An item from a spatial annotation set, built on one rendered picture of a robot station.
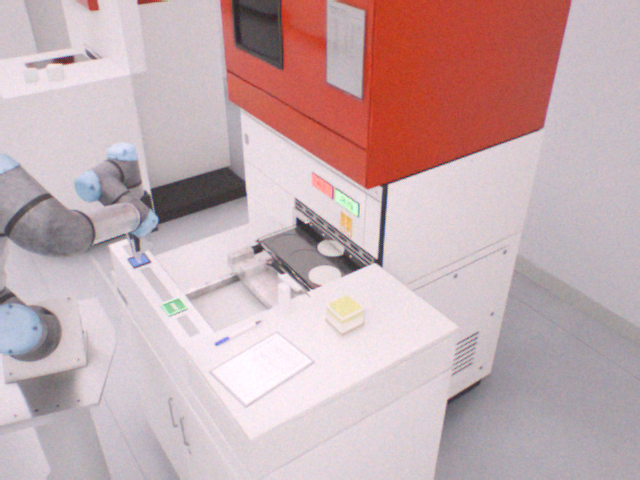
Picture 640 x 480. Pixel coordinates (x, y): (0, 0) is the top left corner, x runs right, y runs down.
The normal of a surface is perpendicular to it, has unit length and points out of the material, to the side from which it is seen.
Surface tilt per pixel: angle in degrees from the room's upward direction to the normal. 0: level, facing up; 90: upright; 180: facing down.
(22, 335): 53
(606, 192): 90
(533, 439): 0
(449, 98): 90
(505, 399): 0
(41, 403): 0
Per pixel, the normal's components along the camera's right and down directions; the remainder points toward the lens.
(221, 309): 0.00, -0.83
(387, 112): 0.57, 0.46
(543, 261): -0.82, 0.32
